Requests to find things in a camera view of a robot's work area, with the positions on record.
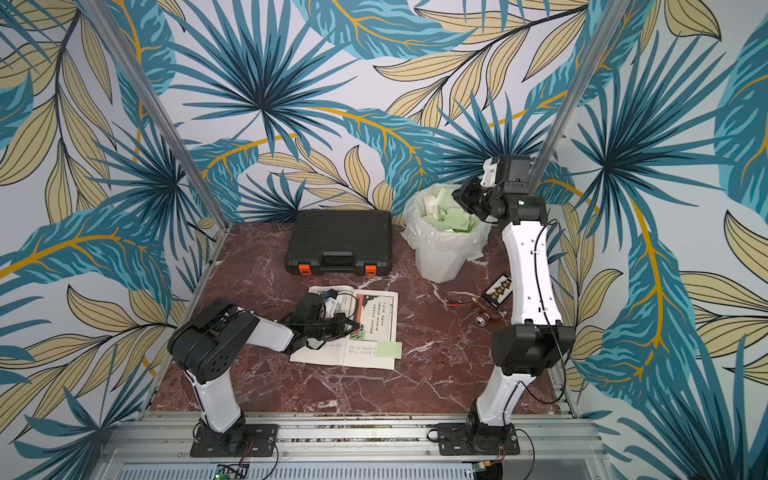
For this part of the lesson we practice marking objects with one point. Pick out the black plastic tool case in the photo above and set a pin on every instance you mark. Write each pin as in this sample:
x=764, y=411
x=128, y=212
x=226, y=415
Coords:
x=358, y=242

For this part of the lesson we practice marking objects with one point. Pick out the green sticky notes in bin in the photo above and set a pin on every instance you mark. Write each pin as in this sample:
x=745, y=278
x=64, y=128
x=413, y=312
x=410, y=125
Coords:
x=454, y=220

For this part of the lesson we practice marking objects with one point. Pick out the green sticky note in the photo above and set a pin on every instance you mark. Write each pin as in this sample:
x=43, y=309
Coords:
x=389, y=349
x=444, y=199

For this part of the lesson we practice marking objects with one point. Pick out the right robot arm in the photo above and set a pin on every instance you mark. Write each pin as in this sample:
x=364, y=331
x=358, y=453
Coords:
x=537, y=338

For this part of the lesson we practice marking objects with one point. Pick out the black patterned card box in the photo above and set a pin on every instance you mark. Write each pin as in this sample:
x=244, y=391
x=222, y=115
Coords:
x=499, y=291

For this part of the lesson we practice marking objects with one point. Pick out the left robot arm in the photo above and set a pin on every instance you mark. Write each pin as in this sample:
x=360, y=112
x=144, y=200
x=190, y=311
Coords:
x=206, y=346

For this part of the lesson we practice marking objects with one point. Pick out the white lined trash bin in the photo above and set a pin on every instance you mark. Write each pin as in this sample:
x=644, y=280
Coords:
x=440, y=255

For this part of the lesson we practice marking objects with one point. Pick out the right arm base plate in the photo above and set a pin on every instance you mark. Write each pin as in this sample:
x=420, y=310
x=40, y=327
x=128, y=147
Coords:
x=463, y=439

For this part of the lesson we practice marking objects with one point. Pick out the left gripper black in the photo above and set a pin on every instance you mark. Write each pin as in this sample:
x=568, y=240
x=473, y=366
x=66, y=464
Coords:
x=340, y=328

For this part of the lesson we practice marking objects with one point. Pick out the aluminium frame post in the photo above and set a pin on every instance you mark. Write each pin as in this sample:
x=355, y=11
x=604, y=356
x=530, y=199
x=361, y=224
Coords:
x=598, y=44
x=108, y=29

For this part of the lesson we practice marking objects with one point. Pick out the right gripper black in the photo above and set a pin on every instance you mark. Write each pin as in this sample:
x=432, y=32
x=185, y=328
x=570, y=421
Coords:
x=475, y=196

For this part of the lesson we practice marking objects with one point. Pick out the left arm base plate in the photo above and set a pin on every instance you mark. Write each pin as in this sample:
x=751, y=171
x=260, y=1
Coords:
x=241, y=441

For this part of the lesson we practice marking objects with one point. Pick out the right aluminium frame post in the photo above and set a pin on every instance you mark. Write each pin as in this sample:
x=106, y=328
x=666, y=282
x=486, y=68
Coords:
x=598, y=44

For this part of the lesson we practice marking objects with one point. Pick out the aluminium front rail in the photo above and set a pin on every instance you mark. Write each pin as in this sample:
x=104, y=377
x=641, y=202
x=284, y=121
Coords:
x=357, y=447

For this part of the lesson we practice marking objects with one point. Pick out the left aluminium frame post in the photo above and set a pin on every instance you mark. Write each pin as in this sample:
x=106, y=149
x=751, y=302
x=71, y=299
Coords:
x=108, y=29

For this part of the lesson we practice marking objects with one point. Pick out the green cover picture book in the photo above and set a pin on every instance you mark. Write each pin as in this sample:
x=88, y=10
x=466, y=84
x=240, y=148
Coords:
x=375, y=311

